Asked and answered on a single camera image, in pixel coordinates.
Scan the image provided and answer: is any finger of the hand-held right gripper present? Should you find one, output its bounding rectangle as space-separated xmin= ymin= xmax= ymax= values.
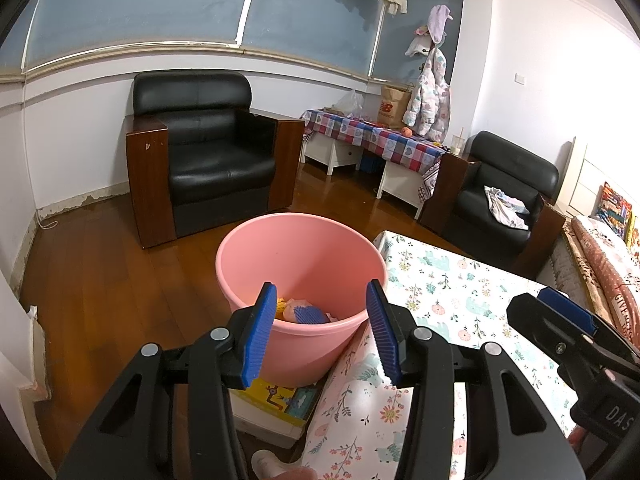
xmin=537 ymin=286 xmax=640 ymax=376
xmin=506 ymin=294 xmax=608 ymax=368

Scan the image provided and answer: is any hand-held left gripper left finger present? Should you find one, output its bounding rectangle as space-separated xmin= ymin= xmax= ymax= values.
xmin=59 ymin=281 xmax=278 ymax=480

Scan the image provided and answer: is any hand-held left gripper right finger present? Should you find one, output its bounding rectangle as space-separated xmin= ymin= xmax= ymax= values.
xmin=365 ymin=280 xmax=586 ymax=480

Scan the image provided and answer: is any blue foam fruit net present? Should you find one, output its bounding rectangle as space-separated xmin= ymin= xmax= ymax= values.
xmin=292 ymin=307 xmax=331 ymax=325

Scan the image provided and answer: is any pink plastic bucket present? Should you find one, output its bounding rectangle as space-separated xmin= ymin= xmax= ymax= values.
xmin=216 ymin=212 xmax=388 ymax=388

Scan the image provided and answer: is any brown floral blanket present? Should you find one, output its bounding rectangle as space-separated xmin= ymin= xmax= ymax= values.
xmin=537 ymin=230 xmax=640 ymax=341

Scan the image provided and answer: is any yellow toy box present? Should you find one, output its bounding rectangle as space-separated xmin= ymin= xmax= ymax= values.
xmin=231 ymin=375 xmax=322 ymax=450

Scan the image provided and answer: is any floral tablecloth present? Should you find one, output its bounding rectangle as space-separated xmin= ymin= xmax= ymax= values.
xmin=300 ymin=230 xmax=583 ymax=480

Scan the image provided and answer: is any yellow pillow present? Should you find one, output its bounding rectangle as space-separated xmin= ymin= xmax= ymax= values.
xmin=625 ymin=210 xmax=640 ymax=251

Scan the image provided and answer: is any colourful patterned pillow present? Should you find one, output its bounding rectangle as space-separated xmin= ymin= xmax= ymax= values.
xmin=595 ymin=181 xmax=633 ymax=233

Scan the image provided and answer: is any white patterned cloth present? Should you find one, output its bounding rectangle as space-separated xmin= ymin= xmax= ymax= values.
xmin=484 ymin=186 xmax=530 ymax=231

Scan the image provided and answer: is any cream bed headboard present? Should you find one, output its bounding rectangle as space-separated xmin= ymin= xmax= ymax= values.
xmin=555 ymin=137 xmax=640 ymax=221

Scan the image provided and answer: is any white shoe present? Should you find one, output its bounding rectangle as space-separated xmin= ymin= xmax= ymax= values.
xmin=251 ymin=449 xmax=282 ymax=480

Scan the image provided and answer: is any black leather armchair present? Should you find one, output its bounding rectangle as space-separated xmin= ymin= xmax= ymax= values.
xmin=125 ymin=71 xmax=306 ymax=250
xmin=417 ymin=130 xmax=566 ymax=281

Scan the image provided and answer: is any white desk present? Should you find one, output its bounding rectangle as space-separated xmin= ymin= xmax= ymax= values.
xmin=300 ymin=130 xmax=426 ymax=220

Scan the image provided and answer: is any plaid tablecloth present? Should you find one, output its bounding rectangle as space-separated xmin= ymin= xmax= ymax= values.
xmin=301 ymin=109 xmax=446 ymax=203

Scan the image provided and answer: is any brown paper bag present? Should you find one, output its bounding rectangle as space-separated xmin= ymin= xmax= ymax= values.
xmin=380 ymin=85 xmax=416 ymax=130

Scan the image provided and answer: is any clear plastic bag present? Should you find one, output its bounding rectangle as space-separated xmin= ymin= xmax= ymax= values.
xmin=331 ymin=89 xmax=363 ymax=120

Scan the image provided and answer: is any white floral puffer jacket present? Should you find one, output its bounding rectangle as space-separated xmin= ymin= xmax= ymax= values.
xmin=402 ymin=47 xmax=451 ymax=143

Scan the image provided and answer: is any purple plush hat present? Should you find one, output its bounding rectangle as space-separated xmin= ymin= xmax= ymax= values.
xmin=426 ymin=5 xmax=453 ymax=45

